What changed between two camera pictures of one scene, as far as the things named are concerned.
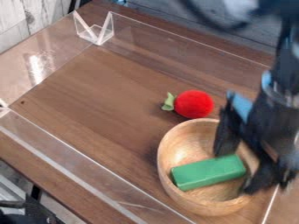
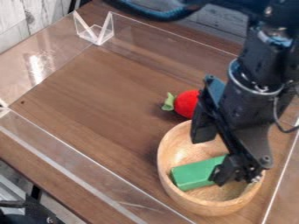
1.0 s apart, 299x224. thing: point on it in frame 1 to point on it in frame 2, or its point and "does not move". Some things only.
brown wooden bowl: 190,143 does not move
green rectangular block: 199,173 does not move
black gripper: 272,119 to 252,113
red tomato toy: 191,103 does not move
